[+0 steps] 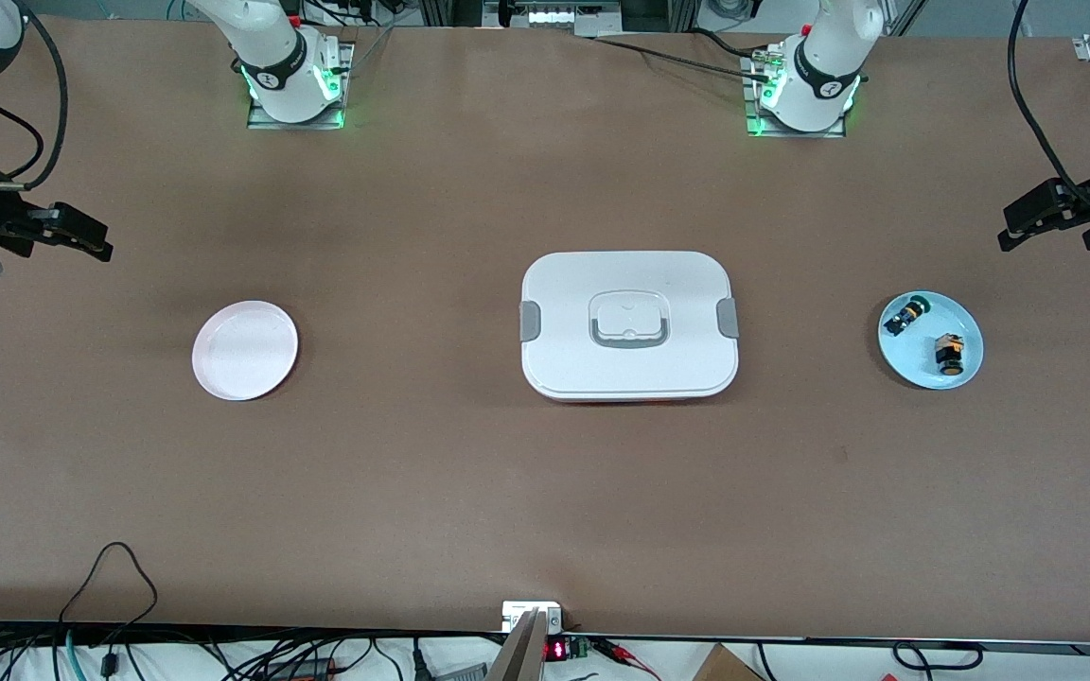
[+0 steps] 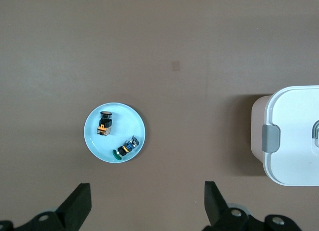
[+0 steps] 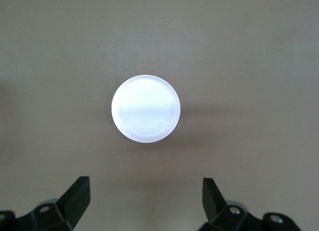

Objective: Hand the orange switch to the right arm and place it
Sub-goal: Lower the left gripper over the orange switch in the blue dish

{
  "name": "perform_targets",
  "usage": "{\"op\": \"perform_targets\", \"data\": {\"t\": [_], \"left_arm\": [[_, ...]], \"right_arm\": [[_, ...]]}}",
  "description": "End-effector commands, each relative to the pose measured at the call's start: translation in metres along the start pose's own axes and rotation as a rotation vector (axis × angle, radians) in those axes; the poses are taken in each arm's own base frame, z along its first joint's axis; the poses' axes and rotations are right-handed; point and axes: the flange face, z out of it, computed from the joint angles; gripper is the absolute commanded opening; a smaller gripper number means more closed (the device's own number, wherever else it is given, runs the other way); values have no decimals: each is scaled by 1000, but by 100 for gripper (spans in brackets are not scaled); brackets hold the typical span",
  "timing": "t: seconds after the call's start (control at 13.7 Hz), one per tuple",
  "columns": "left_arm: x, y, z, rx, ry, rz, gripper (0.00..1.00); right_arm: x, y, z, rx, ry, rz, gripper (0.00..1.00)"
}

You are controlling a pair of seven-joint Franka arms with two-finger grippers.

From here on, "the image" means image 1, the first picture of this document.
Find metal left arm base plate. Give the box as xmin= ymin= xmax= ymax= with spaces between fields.
xmin=742 ymin=52 xmax=847 ymax=139

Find white lidded container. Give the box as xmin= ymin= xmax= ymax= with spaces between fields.
xmin=519 ymin=251 xmax=741 ymax=405

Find black looped cable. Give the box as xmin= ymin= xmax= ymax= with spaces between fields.
xmin=58 ymin=542 xmax=160 ymax=681

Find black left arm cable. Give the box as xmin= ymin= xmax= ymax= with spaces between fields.
xmin=1008 ymin=0 xmax=1090 ymax=217

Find black oval cable loop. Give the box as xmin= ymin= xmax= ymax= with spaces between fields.
xmin=892 ymin=640 xmax=985 ymax=673

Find light blue round plate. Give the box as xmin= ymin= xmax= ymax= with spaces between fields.
xmin=878 ymin=290 xmax=985 ymax=391

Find green push-button switch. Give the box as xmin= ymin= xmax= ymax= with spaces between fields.
xmin=884 ymin=296 xmax=930 ymax=338

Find orange push-button switch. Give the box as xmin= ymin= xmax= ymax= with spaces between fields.
xmin=934 ymin=332 xmax=968 ymax=377

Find red clip leads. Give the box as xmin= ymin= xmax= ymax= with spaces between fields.
xmin=592 ymin=637 xmax=661 ymax=681

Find brown cardboard piece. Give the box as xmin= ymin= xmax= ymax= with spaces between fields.
xmin=692 ymin=643 xmax=765 ymax=681

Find pink round plate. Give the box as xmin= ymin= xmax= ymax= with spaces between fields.
xmin=192 ymin=300 xmax=300 ymax=402

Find black power adapter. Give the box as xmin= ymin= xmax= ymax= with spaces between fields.
xmin=266 ymin=656 xmax=340 ymax=681

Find black cable across table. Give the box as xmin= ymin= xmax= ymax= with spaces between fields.
xmin=590 ymin=26 xmax=775 ymax=84

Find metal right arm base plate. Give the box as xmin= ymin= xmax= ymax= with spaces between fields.
xmin=247 ymin=42 xmax=356 ymax=131

